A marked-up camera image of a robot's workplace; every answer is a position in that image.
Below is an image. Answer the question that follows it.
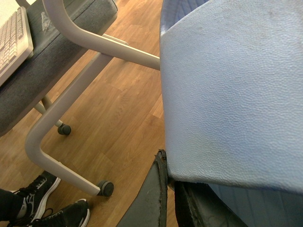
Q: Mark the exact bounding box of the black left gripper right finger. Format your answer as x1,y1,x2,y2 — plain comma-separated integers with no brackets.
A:
174,181,246,227

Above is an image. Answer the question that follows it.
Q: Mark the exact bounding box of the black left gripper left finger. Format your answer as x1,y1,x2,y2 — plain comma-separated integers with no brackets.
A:
117,149,168,227

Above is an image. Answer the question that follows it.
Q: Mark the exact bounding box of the black sneaker on foot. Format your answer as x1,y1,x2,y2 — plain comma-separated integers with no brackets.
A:
28,199,90,227
9,171,61,226

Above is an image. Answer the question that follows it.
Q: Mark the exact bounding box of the grey rolling office chair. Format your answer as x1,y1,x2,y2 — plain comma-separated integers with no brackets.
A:
0,0,160,197

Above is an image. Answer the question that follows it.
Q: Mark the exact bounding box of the white computer keyboard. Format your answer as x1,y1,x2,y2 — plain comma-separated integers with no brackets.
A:
0,7,34,85

